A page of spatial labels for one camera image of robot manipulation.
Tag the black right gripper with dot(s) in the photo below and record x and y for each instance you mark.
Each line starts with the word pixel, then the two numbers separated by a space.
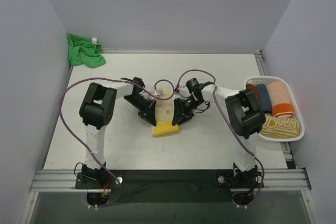
pixel 182 109

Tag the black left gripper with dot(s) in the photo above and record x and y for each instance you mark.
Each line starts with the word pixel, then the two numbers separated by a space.
pixel 146 109

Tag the yellow cream towel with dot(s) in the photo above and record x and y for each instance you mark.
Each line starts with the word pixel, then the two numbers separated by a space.
pixel 164 112

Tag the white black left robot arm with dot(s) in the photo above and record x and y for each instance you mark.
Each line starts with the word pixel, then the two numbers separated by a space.
pixel 96 112

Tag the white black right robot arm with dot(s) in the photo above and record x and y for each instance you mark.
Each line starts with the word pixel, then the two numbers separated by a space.
pixel 241 112

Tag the black base mat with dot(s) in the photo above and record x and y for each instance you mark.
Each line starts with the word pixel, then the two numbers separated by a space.
pixel 172 194

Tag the brown rolled towel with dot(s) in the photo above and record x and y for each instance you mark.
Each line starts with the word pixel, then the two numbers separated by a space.
pixel 253 88

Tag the white perforated plastic basket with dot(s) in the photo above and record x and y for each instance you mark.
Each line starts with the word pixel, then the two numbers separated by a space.
pixel 296 114

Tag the blue rolled towel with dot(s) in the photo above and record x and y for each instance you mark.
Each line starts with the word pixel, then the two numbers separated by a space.
pixel 264 98

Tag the green crumpled cloth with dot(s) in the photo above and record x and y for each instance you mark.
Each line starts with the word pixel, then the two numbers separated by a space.
pixel 82 51

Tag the yellow white patterned rolled towel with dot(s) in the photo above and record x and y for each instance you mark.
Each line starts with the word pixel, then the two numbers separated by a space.
pixel 280 128

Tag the peach orange rolled towel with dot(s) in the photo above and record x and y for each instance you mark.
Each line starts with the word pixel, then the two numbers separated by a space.
pixel 280 101

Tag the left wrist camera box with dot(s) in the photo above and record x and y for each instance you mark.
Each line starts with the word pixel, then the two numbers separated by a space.
pixel 158 92

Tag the aluminium front frame rail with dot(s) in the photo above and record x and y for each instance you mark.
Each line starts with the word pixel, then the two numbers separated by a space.
pixel 270 179

